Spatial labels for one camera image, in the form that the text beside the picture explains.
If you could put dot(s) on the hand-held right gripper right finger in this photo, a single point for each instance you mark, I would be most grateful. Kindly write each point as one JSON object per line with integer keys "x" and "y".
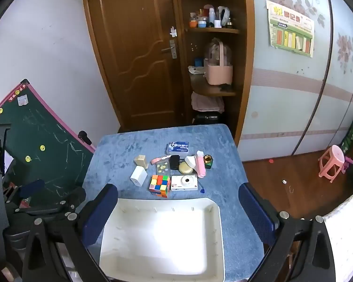
{"x": 257, "y": 214}

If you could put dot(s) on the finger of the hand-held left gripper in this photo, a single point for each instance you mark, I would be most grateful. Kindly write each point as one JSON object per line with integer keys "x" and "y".
{"x": 32, "y": 186}
{"x": 72, "y": 196}

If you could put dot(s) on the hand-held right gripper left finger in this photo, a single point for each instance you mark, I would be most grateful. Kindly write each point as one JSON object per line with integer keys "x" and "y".
{"x": 100, "y": 215}

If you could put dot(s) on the white power adapter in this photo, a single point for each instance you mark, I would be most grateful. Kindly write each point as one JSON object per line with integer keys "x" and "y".
{"x": 138, "y": 176}

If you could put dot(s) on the colourful puzzle cube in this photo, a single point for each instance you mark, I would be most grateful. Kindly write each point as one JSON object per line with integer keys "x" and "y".
{"x": 159, "y": 186}

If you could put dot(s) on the white plastic tray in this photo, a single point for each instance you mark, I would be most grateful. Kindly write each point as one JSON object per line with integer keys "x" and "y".
{"x": 161, "y": 241}

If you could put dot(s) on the beige block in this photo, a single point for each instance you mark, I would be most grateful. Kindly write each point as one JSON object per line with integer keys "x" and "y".
{"x": 141, "y": 161}

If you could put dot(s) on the green bottle with gold cap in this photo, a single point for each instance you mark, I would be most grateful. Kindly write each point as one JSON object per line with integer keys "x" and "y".
{"x": 208, "y": 162}

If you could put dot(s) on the pink tube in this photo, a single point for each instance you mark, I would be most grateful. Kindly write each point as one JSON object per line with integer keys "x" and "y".
{"x": 201, "y": 166}

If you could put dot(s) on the blue medicine box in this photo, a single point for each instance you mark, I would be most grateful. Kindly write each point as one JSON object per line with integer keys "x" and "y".
{"x": 178, "y": 148}

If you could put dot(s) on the black clamp knob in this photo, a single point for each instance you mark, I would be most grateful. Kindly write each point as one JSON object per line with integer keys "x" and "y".
{"x": 84, "y": 137}

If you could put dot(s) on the blue tablecloth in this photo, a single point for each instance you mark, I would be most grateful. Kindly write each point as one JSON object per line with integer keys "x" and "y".
{"x": 120, "y": 149}

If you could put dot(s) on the clear sticker card case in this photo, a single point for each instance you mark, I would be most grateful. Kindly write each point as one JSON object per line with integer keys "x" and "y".
{"x": 162, "y": 169}

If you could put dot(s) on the pink tape roll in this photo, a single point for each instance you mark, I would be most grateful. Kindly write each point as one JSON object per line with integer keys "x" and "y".
{"x": 157, "y": 160}

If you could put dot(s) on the white wedge sponge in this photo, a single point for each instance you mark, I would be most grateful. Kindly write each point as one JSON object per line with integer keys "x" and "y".
{"x": 190, "y": 161}

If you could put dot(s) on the round gold compact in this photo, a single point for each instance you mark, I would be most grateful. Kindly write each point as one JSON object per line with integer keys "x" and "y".
{"x": 185, "y": 168}

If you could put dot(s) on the small black box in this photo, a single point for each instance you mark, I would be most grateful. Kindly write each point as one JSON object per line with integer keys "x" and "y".
{"x": 174, "y": 162}

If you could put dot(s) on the white lace cloth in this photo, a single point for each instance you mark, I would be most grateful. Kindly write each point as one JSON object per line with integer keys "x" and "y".
{"x": 347, "y": 235}

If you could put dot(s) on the pink plastic stool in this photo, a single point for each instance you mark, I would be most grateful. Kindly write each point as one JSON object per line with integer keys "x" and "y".
{"x": 332, "y": 160}

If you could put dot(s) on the small pink toy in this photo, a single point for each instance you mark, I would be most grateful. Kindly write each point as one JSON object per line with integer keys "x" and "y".
{"x": 347, "y": 164}

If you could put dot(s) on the black case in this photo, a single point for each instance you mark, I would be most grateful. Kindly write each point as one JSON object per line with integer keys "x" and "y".
{"x": 206, "y": 119}

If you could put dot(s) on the floral sliding wardrobe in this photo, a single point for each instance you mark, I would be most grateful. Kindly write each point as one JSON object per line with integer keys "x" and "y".
{"x": 282, "y": 100}

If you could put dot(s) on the folded pink cloth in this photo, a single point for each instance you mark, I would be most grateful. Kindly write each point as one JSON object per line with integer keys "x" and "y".
{"x": 207, "y": 102}

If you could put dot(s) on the green printed bag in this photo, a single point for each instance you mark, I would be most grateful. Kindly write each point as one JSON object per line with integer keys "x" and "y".
{"x": 351, "y": 135}

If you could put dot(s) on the brown wooden door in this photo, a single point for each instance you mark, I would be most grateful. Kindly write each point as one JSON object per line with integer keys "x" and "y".
{"x": 135, "y": 64}

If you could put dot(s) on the wooden corner shelf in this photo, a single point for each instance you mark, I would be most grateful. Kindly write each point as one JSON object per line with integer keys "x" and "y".
{"x": 245, "y": 64}

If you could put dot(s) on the white crumpled paper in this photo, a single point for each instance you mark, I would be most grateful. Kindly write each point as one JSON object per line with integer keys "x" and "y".
{"x": 195, "y": 70}

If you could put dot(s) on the small blue cup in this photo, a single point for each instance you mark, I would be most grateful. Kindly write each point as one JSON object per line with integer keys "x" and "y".
{"x": 198, "y": 62}

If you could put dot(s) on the white door hook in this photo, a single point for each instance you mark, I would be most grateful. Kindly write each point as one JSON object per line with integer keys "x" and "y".
{"x": 173, "y": 31}

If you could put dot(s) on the group of cosmetic bottles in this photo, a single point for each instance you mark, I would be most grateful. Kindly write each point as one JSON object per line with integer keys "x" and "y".
{"x": 211, "y": 17}

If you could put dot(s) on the green chalkboard with pink frame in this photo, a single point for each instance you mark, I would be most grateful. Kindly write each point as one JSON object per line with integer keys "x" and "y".
{"x": 47, "y": 141}

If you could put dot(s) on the white toy camera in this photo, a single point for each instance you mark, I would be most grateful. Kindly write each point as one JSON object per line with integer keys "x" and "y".
{"x": 184, "y": 182}

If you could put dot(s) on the wall poster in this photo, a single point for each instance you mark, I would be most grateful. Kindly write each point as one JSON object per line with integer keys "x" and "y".
{"x": 291, "y": 29}

